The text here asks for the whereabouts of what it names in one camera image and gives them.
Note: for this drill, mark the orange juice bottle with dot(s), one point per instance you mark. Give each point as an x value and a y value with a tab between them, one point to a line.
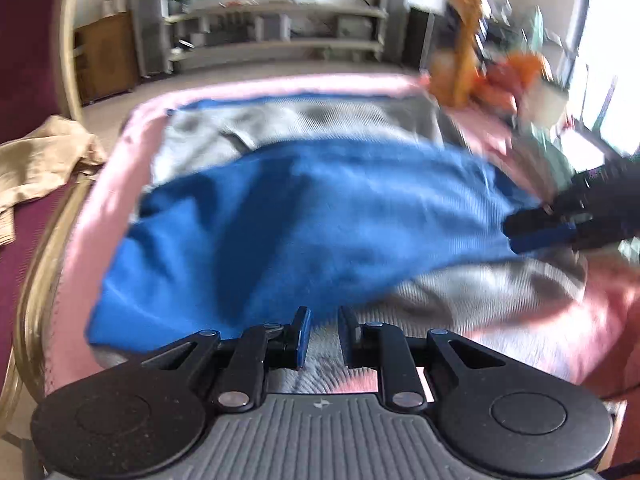
457	70

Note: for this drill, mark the pink printed blanket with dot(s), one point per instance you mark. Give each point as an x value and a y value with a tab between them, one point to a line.
600	320

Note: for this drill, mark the brown wooden cabinet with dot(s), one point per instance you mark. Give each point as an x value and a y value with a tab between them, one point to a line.
107	55

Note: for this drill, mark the curved silver television stand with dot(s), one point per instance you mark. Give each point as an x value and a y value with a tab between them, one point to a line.
275	47

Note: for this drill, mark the grey and blue waffle sweater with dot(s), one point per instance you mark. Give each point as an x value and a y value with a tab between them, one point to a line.
300	210

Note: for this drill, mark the beige garment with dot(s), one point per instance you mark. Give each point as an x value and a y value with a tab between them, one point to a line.
40	160

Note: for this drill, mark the white kettle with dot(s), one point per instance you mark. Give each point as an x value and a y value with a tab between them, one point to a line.
113	2

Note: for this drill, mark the silver tower speaker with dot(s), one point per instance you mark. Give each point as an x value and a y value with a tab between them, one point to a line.
395	10
149	25

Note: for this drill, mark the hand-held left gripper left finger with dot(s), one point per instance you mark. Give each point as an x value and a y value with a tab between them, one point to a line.
301	340

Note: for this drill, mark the glass sliding doors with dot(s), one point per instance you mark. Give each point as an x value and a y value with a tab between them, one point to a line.
610	35

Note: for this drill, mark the black drawer cabinet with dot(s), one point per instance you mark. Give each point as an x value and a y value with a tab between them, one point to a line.
420	35

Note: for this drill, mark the large orange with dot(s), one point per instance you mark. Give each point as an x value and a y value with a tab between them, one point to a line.
530	67

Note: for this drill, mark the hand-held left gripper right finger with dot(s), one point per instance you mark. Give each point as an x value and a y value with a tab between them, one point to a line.
346	340

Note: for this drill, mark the maroon banquet chair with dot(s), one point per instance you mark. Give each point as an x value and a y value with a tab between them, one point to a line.
25	60

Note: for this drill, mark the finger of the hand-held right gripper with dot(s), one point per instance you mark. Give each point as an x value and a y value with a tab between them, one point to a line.
545	236
530	221

